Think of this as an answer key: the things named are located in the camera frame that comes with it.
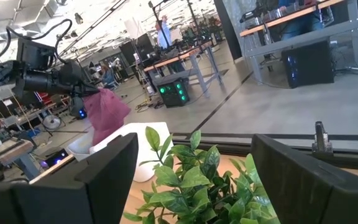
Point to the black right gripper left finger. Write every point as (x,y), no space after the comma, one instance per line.
(104,186)

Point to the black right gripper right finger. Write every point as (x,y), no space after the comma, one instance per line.
(306,193)

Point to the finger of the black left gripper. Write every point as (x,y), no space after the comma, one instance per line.
(90,87)
(80,93)

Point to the dark red cap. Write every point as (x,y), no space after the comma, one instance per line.
(106,115)

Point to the blue-lit black device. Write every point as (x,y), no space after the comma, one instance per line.
(79,109)

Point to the person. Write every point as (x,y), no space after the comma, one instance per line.
(300,21)
(107,76)
(164,34)

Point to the round floor fan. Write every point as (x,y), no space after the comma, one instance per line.
(52,122)

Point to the white plastic bin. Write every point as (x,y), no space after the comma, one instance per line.
(79,146)
(145,155)

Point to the computer tower with purple lights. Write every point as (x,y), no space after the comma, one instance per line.
(54,158)

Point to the grey workbench with wooden top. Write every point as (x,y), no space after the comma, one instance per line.
(11,152)
(194,67)
(297,34)

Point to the computer tower with green lights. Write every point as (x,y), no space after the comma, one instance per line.
(174,93)

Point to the small green artificial plant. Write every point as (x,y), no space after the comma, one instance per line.
(197,186)

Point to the black light stand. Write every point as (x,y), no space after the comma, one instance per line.
(160,21)

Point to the black computer tower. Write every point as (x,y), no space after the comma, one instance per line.
(308,63)

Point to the black pillar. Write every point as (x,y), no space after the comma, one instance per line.
(227,28)

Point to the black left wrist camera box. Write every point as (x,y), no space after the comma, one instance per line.
(34,54)

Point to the black aluminium table frame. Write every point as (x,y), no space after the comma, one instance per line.
(291,146)

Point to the black frame clamp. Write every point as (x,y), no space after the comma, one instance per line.
(321,140)

